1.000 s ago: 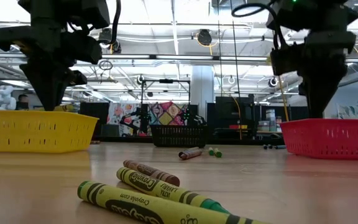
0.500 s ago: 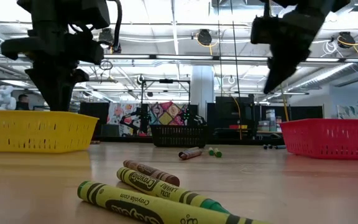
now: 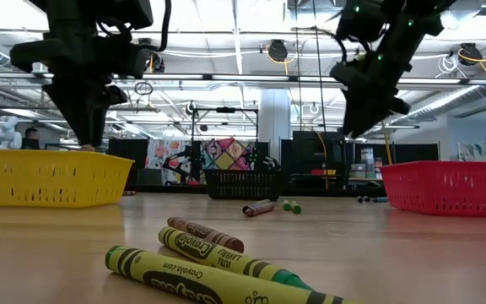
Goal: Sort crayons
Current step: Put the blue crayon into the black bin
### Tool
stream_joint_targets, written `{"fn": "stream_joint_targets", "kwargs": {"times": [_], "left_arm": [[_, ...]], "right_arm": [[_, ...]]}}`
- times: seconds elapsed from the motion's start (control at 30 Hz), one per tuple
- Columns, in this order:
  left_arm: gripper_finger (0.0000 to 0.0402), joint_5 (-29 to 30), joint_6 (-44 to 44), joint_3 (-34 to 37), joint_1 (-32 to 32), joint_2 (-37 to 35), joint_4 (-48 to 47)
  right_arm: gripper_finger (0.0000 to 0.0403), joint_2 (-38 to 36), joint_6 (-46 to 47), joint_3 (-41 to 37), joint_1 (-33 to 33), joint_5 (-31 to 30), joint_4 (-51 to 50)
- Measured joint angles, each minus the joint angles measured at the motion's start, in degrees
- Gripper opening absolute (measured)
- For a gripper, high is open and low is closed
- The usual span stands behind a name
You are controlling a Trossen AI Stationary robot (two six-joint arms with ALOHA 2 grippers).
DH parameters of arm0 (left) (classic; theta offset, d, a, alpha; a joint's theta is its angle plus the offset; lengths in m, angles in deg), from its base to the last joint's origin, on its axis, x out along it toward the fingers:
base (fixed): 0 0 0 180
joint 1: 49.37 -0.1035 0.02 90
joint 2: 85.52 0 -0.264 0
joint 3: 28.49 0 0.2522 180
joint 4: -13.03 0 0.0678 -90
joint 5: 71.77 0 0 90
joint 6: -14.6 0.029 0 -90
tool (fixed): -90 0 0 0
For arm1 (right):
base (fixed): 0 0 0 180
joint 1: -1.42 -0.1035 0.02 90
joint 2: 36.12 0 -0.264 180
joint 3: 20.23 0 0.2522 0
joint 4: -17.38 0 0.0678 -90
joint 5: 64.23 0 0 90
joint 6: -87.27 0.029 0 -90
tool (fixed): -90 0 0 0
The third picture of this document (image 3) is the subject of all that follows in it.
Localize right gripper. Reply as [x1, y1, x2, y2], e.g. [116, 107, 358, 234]
[342, 46, 413, 138]

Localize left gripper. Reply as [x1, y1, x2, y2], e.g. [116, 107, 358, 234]
[10, 29, 128, 147]

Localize stacked storage boxes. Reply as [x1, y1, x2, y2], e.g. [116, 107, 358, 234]
[349, 147, 384, 180]

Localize person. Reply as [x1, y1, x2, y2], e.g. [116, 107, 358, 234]
[21, 127, 41, 150]

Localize black partition panel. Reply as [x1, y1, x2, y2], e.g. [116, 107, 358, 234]
[106, 138, 149, 186]
[352, 142, 440, 166]

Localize black cabinet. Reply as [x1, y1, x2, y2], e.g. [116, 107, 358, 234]
[291, 129, 348, 190]

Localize yellow plastic basket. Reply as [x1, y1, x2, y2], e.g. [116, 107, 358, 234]
[0, 148, 135, 209]

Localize floral patterned cloth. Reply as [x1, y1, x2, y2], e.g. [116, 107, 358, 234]
[145, 138, 193, 186]

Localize white column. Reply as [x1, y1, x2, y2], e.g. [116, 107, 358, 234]
[259, 88, 292, 164]

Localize red plastic basket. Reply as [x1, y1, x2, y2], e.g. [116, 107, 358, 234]
[380, 160, 486, 219]

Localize ceiling light bar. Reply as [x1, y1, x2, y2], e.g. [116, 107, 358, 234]
[0, 71, 486, 86]

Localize colourful patchwork quilt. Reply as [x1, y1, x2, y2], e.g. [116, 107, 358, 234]
[202, 137, 257, 172]

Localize black plastic basket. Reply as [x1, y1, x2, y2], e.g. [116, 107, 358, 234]
[203, 169, 284, 202]

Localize yellow cable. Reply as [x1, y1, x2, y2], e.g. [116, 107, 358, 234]
[381, 122, 394, 166]

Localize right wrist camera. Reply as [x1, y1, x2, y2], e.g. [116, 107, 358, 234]
[329, 61, 358, 88]

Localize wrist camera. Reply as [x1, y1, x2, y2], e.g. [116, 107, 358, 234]
[329, 61, 358, 88]
[111, 41, 155, 79]

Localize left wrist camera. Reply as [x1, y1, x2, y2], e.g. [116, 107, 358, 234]
[111, 41, 155, 79]

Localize thin black hanging cable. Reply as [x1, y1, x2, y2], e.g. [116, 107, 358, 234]
[294, 0, 304, 132]

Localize black ceiling cord reel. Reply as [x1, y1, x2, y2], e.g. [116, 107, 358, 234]
[267, 39, 289, 64]
[148, 52, 166, 73]
[457, 41, 483, 68]

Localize black aluminium table frame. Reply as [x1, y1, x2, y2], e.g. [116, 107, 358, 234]
[122, 184, 386, 198]

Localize black metal frame stand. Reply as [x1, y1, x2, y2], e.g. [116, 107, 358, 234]
[190, 106, 260, 183]

